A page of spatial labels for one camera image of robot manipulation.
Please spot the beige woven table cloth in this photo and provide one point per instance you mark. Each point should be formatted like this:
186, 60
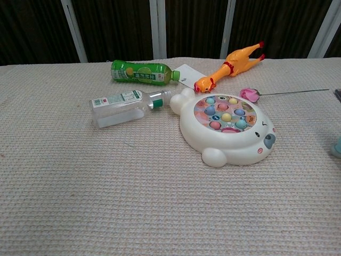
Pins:
80, 186

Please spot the pink artificial rose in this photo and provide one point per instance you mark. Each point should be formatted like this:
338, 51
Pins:
249, 94

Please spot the red flat case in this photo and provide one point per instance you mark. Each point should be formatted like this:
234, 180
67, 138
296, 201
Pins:
338, 95

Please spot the white bear button toy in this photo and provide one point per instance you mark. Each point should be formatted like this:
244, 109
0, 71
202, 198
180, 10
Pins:
226, 144

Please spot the black pleated curtain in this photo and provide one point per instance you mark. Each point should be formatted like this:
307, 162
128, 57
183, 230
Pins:
120, 26

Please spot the clear plastic bottle green label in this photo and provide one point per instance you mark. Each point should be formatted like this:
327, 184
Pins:
117, 112

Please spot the white paper card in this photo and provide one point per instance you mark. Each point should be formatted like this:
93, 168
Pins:
187, 73

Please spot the orange rubber chicken toy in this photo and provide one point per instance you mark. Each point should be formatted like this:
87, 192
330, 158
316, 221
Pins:
229, 69

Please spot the white metal frame post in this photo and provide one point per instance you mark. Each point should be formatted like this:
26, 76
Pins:
157, 29
323, 32
74, 32
227, 29

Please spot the green tea bottle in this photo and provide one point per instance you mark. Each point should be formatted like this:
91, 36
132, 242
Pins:
138, 73

